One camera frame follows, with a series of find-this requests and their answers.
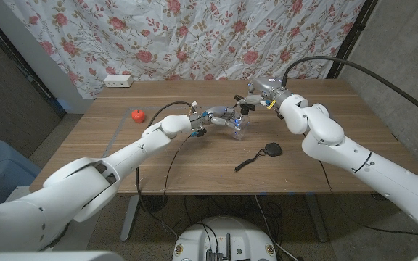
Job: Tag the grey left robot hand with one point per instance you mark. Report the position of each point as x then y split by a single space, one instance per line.
218 112

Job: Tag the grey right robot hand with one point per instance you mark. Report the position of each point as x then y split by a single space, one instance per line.
267 87

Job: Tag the black trigger sprayer head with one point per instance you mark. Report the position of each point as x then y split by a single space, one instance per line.
246 108

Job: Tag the clear plastic spray bottle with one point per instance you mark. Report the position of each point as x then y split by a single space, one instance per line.
241 133

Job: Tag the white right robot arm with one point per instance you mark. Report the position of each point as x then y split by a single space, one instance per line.
357 156

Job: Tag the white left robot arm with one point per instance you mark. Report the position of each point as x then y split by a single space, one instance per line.
85 181

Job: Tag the floral print backdrop cloth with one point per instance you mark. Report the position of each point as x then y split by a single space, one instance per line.
194 36

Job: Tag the small red tomato toy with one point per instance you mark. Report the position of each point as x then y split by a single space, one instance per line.
138 116

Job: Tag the black backdrop stand pole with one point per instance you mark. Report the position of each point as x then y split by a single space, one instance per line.
350 36

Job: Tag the white power strip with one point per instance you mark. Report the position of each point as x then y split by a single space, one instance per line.
118 80

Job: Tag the black round floor disc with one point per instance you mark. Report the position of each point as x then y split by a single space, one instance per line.
154 203

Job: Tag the white robot torso base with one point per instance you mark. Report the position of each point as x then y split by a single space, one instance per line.
223 235

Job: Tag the grey metal table leg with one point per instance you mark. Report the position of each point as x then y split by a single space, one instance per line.
129 221
318 221

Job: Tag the white robot chest shell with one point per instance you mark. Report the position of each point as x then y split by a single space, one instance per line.
49 256

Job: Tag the white wall pillar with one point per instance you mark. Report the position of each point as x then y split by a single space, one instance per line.
49 72

